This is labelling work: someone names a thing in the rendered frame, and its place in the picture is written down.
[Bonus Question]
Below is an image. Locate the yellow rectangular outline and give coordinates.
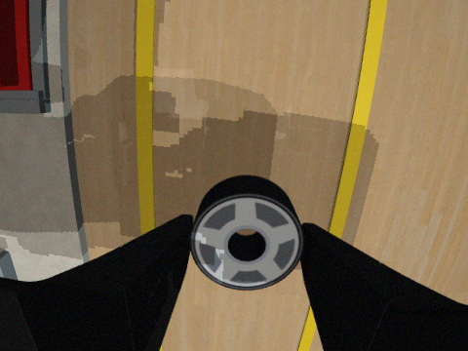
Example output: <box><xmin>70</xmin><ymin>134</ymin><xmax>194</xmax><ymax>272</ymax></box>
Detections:
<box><xmin>136</xmin><ymin>0</ymin><xmax>387</xmax><ymax>351</ymax></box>

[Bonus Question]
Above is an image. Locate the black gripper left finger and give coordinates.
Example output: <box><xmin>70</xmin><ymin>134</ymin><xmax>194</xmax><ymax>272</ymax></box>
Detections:
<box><xmin>0</xmin><ymin>214</ymin><xmax>194</xmax><ymax>351</ymax></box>

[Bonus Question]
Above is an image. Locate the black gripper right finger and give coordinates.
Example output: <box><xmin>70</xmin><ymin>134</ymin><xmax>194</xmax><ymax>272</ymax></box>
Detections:
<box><xmin>300</xmin><ymin>222</ymin><xmax>468</xmax><ymax>351</ymax></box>

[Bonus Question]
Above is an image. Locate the black wheel with grey hub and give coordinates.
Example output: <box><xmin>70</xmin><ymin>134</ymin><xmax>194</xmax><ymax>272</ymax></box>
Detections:
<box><xmin>190</xmin><ymin>175</ymin><xmax>304</xmax><ymax>292</ymax></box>

